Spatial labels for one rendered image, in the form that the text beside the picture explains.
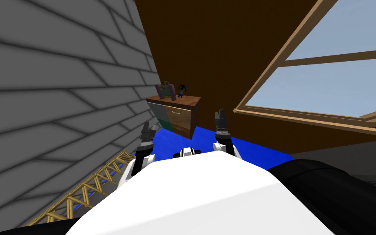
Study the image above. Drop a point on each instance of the wooden framed window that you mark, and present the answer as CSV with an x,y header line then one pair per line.
x,y
321,81

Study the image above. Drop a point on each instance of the yellow wooden ladder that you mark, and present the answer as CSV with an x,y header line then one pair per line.
x,y
87,189

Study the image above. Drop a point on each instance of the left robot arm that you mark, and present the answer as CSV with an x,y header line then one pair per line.
x,y
142,160

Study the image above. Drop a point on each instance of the blue rug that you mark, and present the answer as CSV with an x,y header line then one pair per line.
x,y
188,140

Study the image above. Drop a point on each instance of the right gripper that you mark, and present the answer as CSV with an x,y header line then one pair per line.
x,y
221,125

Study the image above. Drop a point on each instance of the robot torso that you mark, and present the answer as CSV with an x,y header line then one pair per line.
x,y
204,195

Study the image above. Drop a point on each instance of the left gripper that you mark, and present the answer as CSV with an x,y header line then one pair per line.
x,y
148,134

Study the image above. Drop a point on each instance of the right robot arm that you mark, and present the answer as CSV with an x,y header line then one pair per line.
x,y
331,192

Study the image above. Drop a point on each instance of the brown wooden dresser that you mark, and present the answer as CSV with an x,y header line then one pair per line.
x,y
181,112

